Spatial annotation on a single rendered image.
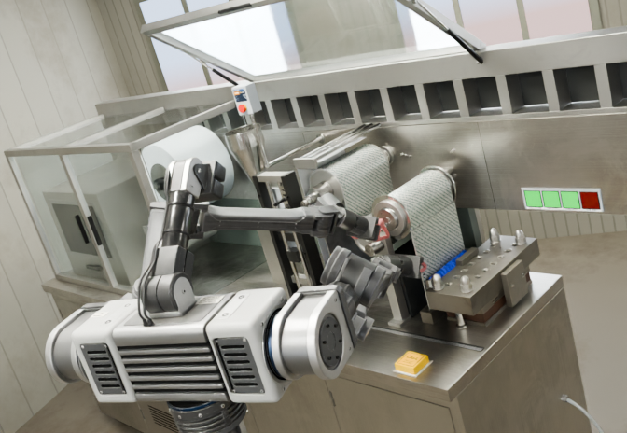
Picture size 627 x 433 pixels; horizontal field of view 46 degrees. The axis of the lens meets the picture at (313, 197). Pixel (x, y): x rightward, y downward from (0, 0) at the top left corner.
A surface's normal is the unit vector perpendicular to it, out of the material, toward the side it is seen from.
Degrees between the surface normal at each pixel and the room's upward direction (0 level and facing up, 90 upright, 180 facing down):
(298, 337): 46
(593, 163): 90
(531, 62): 90
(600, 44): 90
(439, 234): 91
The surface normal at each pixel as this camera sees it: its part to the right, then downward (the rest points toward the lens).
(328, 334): 0.89, -0.12
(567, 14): -0.37, 0.37
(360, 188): 0.70, 0.05
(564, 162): -0.67, 0.40
